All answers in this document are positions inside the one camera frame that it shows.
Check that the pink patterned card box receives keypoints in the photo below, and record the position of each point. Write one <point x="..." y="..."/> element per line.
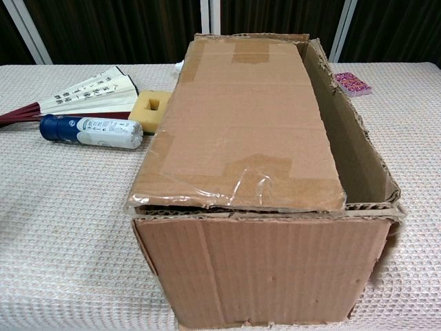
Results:
<point x="355" y="85"/>

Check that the dark brown curtain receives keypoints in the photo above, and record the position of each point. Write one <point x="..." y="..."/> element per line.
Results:
<point x="120" y="31"/>

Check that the slanted white frame post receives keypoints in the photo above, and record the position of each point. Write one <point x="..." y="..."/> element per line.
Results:
<point x="341" y="31"/>
<point x="31" y="31"/>

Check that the beige waffle tablecloth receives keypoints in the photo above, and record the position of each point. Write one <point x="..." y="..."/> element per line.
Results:
<point x="62" y="224"/>

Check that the upright white frame post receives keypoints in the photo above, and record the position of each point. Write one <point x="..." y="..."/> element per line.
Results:
<point x="211" y="15"/>

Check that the paper folding fan red ribs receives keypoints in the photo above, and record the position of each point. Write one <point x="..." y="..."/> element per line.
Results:
<point x="86" y="93"/>

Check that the blue and white tube bottle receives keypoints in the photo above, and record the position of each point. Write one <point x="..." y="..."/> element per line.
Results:
<point x="89" y="131"/>

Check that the brown cardboard box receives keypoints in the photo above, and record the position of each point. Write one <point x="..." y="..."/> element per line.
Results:
<point x="241" y="155"/>

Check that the yellow sponge block square hole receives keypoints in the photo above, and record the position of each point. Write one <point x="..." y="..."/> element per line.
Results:
<point x="141" y="112"/>

